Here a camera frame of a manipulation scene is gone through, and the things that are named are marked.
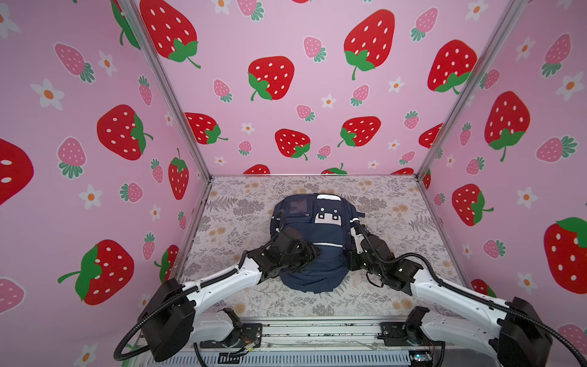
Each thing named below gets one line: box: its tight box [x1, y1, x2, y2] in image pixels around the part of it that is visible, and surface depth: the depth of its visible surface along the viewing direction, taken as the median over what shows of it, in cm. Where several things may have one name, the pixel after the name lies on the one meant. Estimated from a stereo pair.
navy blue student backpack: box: [270, 193, 366, 293], surface depth 88 cm
